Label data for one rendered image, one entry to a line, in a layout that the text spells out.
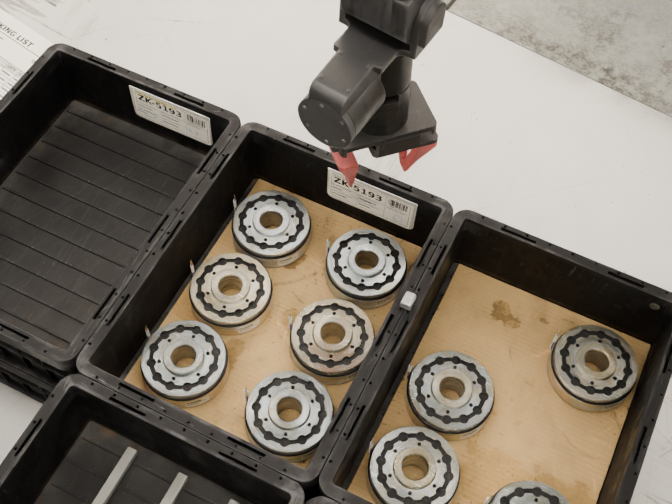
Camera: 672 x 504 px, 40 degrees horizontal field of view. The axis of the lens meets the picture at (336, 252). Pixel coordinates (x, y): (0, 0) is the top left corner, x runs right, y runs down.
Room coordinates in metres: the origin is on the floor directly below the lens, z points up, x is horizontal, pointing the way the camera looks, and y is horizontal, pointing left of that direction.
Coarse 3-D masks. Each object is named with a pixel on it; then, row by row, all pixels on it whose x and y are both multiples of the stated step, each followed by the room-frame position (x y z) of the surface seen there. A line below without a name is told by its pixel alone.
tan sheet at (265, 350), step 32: (256, 192) 0.73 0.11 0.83; (288, 192) 0.73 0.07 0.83; (320, 224) 0.68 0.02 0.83; (352, 224) 0.68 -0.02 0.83; (320, 256) 0.63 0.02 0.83; (416, 256) 0.64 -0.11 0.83; (288, 288) 0.58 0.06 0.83; (320, 288) 0.58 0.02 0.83; (288, 320) 0.53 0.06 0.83; (256, 352) 0.49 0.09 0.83; (288, 352) 0.49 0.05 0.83; (256, 384) 0.44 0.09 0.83; (224, 416) 0.40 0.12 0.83; (288, 416) 0.41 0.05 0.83
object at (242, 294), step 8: (224, 272) 0.58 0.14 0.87; (232, 272) 0.58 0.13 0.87; (240, 272) 0.58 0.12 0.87; (216, 280) 0.57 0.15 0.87; (240, 280) 0.57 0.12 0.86; (248, 280) 0.57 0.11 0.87; (216, 288) 0.55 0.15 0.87; (248, 288) 0.56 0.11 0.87; (216, 296) 0.54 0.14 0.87; (224, 296) 0.54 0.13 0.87; (232, 296) 0.54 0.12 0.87; (240, 296) 0.54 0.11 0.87
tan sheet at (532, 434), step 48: (480, 288) 0.60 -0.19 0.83; (432, 336) 0.52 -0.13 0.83; (480, 336) 0.53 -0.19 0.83; (528, 336) 0.53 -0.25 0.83; (624, 336) 0.54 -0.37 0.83; (528, 384) 0.46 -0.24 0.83; (384, 432) 0.39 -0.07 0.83; (480, 432) 0.40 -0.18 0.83; (528, 432) 0.40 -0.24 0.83; (576, 432) 0.41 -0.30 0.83; (480, 480) 0.34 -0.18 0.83; (576, 480) 0.35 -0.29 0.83
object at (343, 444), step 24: (456, 216) 0.64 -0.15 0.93; (480, 216) 0.64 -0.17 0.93; (528, 240) 0.62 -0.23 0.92; (432, 264) 0.57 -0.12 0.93; (576, 264) 0.58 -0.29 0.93; (600, 264) 0.58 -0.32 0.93; (648, 288) 0.55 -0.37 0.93; (408, 312) 0.50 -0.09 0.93; (384, 360) 0.44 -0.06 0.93; (360, 408) 0.38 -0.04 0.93; (648, 408) 0.40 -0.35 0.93; (648, 432) 0.37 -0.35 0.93; (336, 456) 0.33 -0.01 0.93; (624, 480) 0.32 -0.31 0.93
